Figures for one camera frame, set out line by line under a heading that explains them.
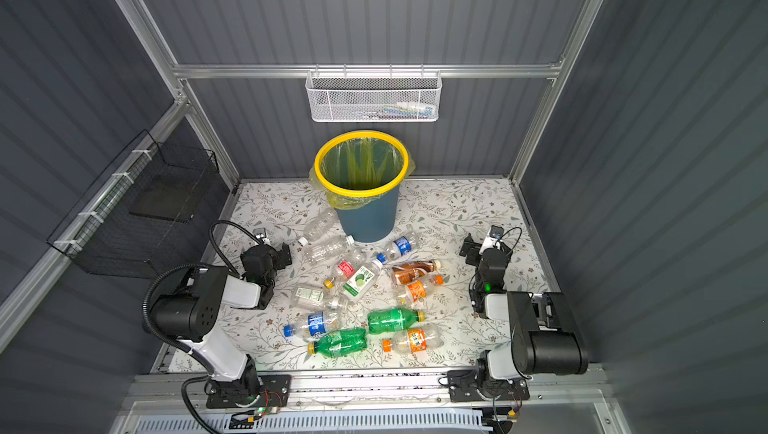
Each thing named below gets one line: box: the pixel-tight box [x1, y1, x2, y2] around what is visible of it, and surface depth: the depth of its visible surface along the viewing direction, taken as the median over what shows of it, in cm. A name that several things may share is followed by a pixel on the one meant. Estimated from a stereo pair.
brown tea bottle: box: [391, 260, 442, 285], surface depth 91 cm
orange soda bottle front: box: [382, 326, 445, 354], surface depth 80 cm
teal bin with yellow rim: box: [314, 130, 410, 243], surface depth 96 cm
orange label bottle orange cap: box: [398, 275, 445, 306], surface depth 88 cm
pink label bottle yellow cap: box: [324, 257, 360, 290], surface depth 92 cm
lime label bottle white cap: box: [330, 265, 376, 309], surface depth 90 cm
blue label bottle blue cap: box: [283, 311, 343, 340], surface depth 82 cm
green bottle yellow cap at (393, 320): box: [367, 308, 426, 334], surface depth 84 cm
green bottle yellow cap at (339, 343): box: [307, 328, 368, 357], surface depth 80 cm
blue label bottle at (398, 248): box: [376, 236, 420, 263], surface depth 98 cm
